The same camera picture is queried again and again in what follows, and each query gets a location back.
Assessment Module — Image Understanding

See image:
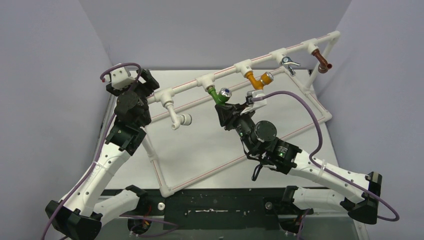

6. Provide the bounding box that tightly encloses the green plastic faucet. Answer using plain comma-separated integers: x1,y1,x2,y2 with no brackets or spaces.
206,86,232,106

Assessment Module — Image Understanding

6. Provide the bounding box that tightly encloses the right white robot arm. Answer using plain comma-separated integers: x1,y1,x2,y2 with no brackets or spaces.
214,103,382,225

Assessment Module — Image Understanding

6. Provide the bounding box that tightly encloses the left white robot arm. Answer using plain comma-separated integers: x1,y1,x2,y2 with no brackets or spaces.
45,64,160,240

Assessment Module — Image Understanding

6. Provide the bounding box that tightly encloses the white plastic faucet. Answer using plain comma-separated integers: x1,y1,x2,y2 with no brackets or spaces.
164,102,193,131

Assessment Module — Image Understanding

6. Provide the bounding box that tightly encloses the orange plastic faucet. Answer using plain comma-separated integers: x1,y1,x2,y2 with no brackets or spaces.
244,71,274,90

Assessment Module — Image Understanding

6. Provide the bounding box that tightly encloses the chrome metal faucet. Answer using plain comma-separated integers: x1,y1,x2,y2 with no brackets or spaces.
280,56,301,77

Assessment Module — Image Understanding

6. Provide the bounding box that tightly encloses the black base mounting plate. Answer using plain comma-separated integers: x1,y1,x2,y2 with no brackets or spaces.
96,187,332,233

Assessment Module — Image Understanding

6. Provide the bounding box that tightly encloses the brown plastic faucet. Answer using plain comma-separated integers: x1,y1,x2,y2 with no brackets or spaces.
311,48,333,74

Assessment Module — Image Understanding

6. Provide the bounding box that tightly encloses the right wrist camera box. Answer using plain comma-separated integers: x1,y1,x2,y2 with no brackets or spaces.
240,89,267,116

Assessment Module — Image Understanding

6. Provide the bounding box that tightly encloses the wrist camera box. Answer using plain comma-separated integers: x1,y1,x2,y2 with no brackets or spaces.
240,89,267,116
104,66,134,90

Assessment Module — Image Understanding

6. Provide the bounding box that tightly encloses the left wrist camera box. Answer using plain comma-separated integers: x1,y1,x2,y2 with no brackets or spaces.
104,66,134,90

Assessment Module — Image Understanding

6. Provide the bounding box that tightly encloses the white PVC pipe frame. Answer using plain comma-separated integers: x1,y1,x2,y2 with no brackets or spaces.
142,30,341,198

